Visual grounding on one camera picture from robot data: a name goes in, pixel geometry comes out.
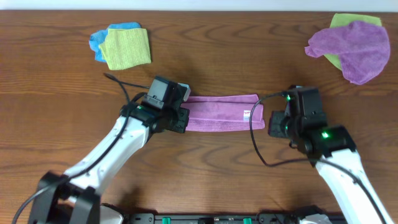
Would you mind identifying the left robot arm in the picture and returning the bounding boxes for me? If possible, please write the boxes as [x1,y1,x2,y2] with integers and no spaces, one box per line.
[28,77,190,223]

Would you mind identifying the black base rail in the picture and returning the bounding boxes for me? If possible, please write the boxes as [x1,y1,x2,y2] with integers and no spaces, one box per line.
[124,212,346,224]

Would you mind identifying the left black cable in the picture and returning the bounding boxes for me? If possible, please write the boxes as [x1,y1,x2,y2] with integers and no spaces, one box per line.
[11,72,152,224]

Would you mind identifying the pink purple microfiber cloth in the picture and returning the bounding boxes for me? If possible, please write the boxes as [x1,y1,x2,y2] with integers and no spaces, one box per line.
[182,94,265,133]

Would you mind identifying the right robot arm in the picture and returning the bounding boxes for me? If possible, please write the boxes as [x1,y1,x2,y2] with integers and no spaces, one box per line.
[268,86,393,223]

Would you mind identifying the blue cloth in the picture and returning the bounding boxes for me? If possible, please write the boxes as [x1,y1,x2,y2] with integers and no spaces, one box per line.
[89,22,141,63]

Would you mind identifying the dark purple crumpled cloth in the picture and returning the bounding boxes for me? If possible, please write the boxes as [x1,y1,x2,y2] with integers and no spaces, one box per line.
[305,21,391,85]

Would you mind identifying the black cable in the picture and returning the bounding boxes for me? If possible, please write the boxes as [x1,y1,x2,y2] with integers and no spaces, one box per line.
[11,72,152,224]
[249,91,388,224]

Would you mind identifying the folded green cloth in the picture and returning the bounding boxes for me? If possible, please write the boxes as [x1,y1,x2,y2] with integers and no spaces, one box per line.
[99,28,152,70]

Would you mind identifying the light green cloth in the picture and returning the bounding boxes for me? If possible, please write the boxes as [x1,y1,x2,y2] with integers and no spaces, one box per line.
[325,13,382,70]

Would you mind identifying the right black cable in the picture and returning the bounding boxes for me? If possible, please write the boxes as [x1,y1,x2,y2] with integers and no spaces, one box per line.
[249,91,388,224]

